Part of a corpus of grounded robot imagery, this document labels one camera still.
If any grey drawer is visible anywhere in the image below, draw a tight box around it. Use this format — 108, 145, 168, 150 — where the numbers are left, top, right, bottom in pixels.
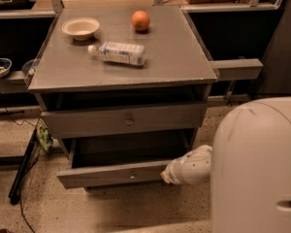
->
57, 129, 196, 189
42, 103, 207, 139

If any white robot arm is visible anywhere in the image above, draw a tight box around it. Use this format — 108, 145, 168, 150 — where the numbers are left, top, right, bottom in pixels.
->
161, 97, 291, 233

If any grey drawer cabinet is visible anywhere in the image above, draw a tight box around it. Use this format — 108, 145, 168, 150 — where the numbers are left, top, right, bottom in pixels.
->
27, 5, 219, 191

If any green chip bag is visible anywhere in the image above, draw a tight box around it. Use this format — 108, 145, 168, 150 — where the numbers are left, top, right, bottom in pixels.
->
37, 126, 53, 152

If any clear plastic water bottle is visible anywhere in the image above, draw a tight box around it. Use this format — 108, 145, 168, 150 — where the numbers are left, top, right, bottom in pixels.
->
87, 42, 146, 66

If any grey side shelf beam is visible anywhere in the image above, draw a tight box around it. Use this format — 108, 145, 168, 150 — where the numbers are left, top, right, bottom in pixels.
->
210, 58, 263, 82

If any dark grey side cabinet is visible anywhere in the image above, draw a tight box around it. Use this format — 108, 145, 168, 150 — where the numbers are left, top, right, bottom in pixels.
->
250, 0, 291, 97

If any black floor bar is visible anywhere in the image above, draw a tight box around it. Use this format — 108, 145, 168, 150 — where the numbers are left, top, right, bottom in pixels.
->
8, 129, 37, 205

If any orange fruit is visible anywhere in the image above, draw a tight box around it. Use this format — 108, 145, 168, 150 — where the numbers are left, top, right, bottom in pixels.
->
131, 11, 150, 32

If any white paper bowl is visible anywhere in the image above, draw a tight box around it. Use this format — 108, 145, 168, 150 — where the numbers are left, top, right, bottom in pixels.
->
61, 17, 100, 41

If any clear plastic container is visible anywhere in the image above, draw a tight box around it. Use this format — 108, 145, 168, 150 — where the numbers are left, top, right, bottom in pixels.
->
21, 59, 40, 86

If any blue patterned bowl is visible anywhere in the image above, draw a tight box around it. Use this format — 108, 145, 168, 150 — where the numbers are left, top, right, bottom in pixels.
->
0, 58, 12, 78

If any black cable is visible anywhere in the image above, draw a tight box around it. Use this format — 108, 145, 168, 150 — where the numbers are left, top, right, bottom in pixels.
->
0, 81, 43, 233

